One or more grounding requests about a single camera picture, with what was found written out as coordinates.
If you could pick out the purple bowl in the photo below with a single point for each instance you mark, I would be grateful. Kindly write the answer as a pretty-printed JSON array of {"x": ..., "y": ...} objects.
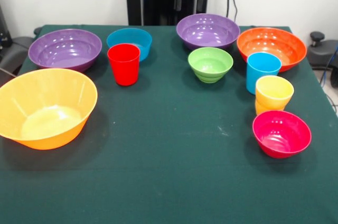
[
  {"x": 208, "y": 31},
  {"x": 66, "y": 49}
]

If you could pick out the green bowl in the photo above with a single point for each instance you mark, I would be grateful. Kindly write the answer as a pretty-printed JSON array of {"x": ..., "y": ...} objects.
[{"x": 210, "y": 63}]

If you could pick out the blue bowl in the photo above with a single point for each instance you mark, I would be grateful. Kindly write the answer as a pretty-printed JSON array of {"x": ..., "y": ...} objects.
[{"x": 129, "y": 37}]

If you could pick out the orange-red bowl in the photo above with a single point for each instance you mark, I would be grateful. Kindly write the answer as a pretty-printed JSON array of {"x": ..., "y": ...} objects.
[{"x": 272, "y": 41}]

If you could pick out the red cup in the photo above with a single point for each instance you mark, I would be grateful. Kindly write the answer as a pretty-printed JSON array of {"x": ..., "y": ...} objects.
[{"x": 123, "y": 68}]

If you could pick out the blue cup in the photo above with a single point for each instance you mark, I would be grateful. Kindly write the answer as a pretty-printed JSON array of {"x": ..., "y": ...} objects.
[{"x": 260, "y": 76}]

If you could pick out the yellow cup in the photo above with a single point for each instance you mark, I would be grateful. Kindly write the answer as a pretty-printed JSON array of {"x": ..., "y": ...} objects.
[
  {"x": 274, "y": 92},
  {"x": 261, "y": 108}
]

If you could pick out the dark green tablecloth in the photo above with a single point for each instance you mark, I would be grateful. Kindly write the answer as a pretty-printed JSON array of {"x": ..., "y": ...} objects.
[{"x": 169, "y": 129}]

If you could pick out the black wheeled base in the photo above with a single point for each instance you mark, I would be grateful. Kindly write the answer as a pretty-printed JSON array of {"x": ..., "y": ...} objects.
[
  {"x": 16, "y": 49},
  {"x": 320, "y": 55}
]

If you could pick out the pink bowl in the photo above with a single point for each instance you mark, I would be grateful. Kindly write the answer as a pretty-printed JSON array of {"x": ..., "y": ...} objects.
[{"x": 281, "y": 134}]

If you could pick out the large yellow bowl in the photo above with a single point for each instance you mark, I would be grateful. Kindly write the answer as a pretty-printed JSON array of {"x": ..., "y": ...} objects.
[{"x": 47, "y": 107}]

